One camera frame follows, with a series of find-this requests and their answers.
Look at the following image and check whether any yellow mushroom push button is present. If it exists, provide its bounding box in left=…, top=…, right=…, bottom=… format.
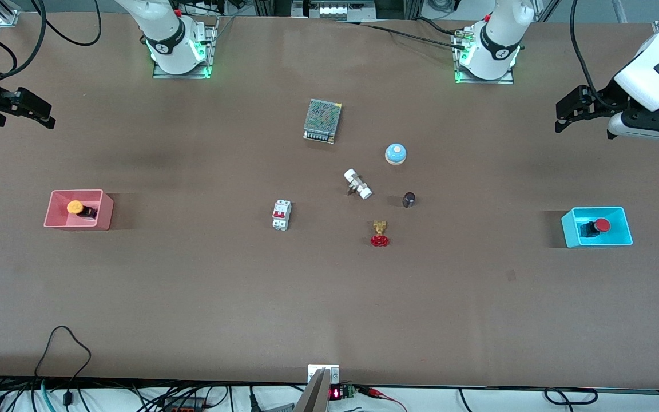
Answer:
left=66, top=200, right=97, bottom=219

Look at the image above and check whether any red mushroom push button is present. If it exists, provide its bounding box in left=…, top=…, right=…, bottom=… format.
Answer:
left=579, top=218, right=612, bottom=239

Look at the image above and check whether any pink plastic bin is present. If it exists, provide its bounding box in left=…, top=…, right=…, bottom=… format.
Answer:
left=43, top=189, right=114, bottom=231

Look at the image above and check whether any blue plastic bin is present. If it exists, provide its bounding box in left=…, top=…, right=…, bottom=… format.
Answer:
left=561, top=207, right=633, bottom=249

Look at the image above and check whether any brass valve red handwheel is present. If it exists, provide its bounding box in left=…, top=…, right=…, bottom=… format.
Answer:
left=370, top=220, right=391, bottom=248

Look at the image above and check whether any white pipe fitting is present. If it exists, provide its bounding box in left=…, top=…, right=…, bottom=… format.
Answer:
left=344, top=168, right=374, bottom=200

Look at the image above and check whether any metal mesh power supply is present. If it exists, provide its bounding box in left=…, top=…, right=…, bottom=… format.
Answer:
left=303, top=98, right=343, bottom=145

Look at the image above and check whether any white red circuit breaker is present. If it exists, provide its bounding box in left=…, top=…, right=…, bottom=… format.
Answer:
left=272, top=199, right=292, bottom=232

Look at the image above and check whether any white device with sockets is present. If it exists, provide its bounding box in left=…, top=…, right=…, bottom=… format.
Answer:
left=292, top=0, right=377, bottom=22

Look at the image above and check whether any red clip lead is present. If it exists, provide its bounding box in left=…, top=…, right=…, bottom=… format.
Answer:
left=358, top=386, right=409, bottom=412

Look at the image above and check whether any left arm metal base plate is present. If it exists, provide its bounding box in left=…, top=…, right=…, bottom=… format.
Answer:
left=453, top=27, right=515, bottom=85

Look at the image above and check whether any black hanging cable loop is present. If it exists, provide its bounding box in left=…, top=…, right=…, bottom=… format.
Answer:
left=31, top=0, right=102, bottom=47

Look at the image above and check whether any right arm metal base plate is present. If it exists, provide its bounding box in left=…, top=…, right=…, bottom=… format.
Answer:
left=152, top=24, right=219, bottom=80

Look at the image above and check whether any black cable on table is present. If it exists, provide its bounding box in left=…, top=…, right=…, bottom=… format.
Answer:
left=335, top=17, right=470, bottom=50

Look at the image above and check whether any thin black looped cable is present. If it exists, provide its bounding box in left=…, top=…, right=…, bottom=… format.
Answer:
left=34, top=326, right=92, bottom=408

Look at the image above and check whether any black coiled cable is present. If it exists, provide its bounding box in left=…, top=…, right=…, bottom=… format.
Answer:
left=543, top=387, right=600, bottom=406

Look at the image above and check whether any grey metal camera bracket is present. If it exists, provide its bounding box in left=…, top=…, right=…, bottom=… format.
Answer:
left=293, top=363, right=340, bottom=412

